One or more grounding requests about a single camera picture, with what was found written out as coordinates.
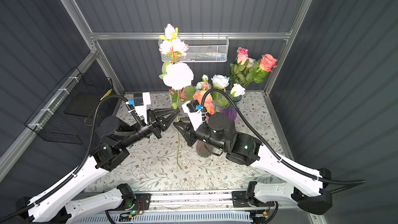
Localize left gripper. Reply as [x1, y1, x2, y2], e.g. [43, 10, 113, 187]
[120, 106, 177, 151]

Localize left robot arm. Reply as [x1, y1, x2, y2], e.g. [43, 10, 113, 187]
[16, 108, 180, 224]

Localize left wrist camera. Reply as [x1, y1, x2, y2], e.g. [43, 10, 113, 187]
[125, 92, 151, 124]

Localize floral patterned table mat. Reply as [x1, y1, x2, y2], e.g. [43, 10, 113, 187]
[84, 91, 284, 193]

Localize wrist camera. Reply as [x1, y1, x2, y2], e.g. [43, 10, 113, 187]
[182, 100, 203, 131]
[125, 92, 151, 124]

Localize light pink rose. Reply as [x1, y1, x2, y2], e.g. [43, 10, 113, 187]
[229, 53, 249, 84]

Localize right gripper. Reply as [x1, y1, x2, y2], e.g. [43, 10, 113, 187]
[173, 115, 227, 152]

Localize white peony flower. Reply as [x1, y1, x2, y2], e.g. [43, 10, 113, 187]
[158, 23, 197, 170]

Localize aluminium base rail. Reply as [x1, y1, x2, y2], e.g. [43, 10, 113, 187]
[80, 188, 290, 214]

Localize white perforated cable tray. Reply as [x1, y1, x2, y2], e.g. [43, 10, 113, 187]
[76, 211, 254, 224]

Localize yellow marker pen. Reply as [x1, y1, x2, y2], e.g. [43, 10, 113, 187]
[100, 89, 113, 101]

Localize red glass vase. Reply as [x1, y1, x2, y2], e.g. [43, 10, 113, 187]
[196, 141, 213, 158]

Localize magenta pink rose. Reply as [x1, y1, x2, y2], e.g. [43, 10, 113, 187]
[236, 47, 249, 84]

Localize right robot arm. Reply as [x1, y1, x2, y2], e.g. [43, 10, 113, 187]
[173, 113, 332, 215]

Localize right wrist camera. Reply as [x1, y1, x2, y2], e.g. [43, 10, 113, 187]
[182, 100, 203, 131]

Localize white blue rose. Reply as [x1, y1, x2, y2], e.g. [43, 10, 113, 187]
[211, 75, 229, 108]

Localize coral pink rose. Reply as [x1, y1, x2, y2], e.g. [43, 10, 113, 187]
[244, 54, 277, 88]

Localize black wire side basket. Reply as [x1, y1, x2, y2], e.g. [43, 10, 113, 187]
[24, 67, 113, 145]

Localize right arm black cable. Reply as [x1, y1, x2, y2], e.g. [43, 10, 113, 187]
[200, 88, 366, 195]

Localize white wire wall basket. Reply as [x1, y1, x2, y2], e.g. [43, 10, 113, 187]
[158, 35, 230, 63]

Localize blue purple glass vase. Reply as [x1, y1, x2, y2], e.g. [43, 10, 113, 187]
[222, 95, 242, 121]

